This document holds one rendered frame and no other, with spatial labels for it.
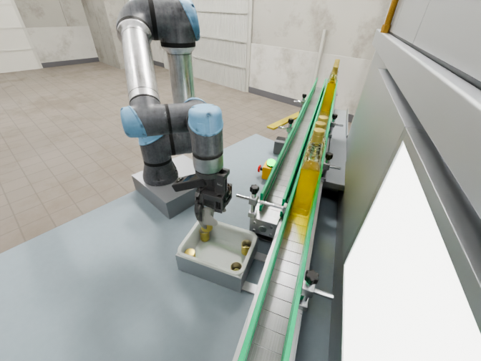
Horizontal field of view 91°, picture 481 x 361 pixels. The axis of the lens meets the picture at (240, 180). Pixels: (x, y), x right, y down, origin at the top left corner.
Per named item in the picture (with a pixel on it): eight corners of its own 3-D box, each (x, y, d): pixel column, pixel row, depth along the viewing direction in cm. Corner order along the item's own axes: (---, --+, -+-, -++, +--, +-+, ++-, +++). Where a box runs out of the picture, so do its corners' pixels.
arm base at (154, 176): (136, 178, 105) (130, 158, 99) (162, 164, 115) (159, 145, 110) (159, 190, 98) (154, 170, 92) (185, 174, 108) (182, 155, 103)
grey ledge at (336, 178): (339, 203, 102) (347, 182, 96) (318, 198, 105) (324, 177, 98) (343, 122, 174) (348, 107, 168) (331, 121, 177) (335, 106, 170)
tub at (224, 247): (240, 293, 72) (241, 277, 67) (177, 268, 78) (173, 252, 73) (258, 249, 86) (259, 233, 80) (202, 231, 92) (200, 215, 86)
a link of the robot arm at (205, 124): (217, 99, 56) (227, 112, 50) (218, 142, 63) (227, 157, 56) (183, 102, 54) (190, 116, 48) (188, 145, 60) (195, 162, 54)
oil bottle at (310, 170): (307, 217, 82) (321, 165, 69) (291, 213, 83) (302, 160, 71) (310, 206, 86) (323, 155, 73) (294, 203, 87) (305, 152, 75)
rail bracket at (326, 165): (335, 187, 96) (344, 158, 89) (318, 183, 98) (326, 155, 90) (336, 181, 99) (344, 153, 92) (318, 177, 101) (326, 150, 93)
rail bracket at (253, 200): (282, 227, 77) (288, 198, 69) (234, 213, 81) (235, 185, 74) (284, 220, 79) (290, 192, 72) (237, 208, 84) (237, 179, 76)
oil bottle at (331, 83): (329, 111, 166) (340, 67, 150) (321, 109, 168) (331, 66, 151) (329, 109, 170) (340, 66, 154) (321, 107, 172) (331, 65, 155)
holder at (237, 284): (257, 299, 71) (259, 285, 67) (178, 269, 79) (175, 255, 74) (271, 254, 84) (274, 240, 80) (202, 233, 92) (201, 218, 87)
